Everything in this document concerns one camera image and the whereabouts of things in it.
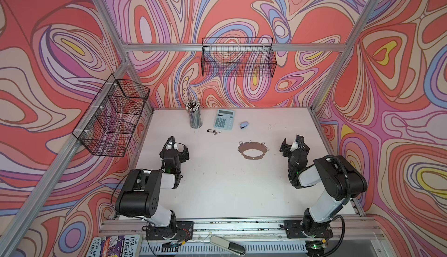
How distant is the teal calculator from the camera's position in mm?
1104

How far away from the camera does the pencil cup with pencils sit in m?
0.99

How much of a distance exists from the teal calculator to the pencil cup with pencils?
0.36 feet
